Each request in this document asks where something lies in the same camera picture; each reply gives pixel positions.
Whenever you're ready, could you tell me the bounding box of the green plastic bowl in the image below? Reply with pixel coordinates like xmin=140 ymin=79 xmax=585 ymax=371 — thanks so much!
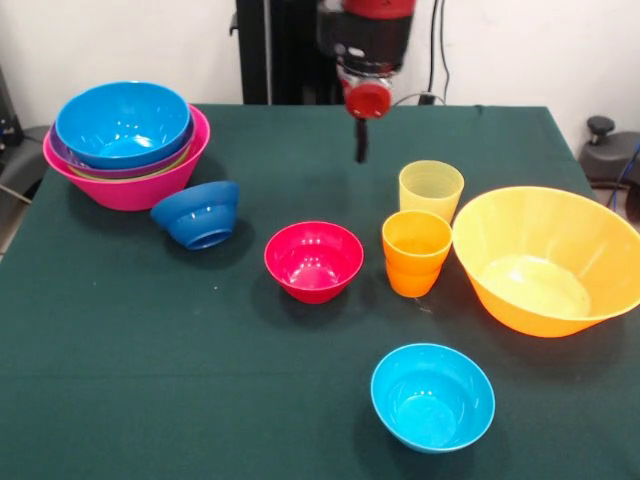
xmin=68 ymin=147 xmax=192 ymax=182

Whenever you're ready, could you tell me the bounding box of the large pink plastic bowl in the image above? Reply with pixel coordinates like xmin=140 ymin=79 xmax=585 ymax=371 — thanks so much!
xmin=42 ymin=103 xmax=212 ymax=212

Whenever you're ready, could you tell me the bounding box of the large orange plastic bowl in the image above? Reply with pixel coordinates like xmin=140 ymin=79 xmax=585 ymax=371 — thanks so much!
xmin=451 ymin=185 xmax=640 ymax=339

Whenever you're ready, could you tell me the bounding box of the medium blue plastic bowl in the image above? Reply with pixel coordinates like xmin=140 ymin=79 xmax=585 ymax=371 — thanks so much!
xmin=54 ymin=81 xmax=194 ymax=171

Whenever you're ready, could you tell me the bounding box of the small light blue bowl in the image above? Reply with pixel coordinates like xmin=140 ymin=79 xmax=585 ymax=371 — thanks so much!
xmin=370 ymin=342 xmax=497 ymax=455

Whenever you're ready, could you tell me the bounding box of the small red plastic bowl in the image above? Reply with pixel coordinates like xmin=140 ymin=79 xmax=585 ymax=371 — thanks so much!
xmin=263 ymin=220 xmax=366 ymax=305

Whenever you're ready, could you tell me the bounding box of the black equipment box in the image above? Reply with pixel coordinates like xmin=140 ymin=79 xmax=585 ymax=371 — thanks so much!
xmin=0 ymin=64 xmax=21 ymax=149

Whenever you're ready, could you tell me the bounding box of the purple plastic bowl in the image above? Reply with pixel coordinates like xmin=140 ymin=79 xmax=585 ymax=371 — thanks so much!
xmin=48 ymin=117 xmax=197 ymax=180

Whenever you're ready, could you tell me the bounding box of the dark green tablecloth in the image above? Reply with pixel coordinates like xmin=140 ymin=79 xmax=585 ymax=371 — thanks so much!
xmin=0 ymin=102 xmax=640 ymax=480

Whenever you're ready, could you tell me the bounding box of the yellow plastic cup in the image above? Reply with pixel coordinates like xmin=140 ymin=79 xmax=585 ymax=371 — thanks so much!
xmin=398 ymin=159 xmax=466 ymax=226

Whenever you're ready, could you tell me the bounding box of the small dark blue bowl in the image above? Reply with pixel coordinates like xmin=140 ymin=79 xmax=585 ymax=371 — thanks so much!
xmin=149 ymin=180 xmax=242 ymax=252

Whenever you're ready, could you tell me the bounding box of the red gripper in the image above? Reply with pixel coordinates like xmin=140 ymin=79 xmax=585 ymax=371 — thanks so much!
xmin=344 ymin=77 xmax=394 ymax=165

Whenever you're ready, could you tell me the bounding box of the blue cable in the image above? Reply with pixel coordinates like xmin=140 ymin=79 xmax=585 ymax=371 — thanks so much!
xmin=605 ymin=148 xmax=640 ymax=211

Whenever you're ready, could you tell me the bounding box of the orange plastic cup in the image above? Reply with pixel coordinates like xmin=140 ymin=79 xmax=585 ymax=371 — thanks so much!
xmin=381 ymin=209 xmax=454 ymax=275
xmin=384 ymin=257 xmax=442 ymax=300

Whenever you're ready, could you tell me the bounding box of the black wall cable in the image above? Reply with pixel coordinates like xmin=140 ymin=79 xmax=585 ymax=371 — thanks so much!
xmin=427 ymin=0 xmax=452 ymax=104

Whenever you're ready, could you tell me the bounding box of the black pedestal leg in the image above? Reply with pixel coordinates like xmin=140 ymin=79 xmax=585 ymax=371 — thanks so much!
xmin=578 ymin=115 xmax=640 ymax=189
xmin=0 ymin=124 xmax=54 ymax=201

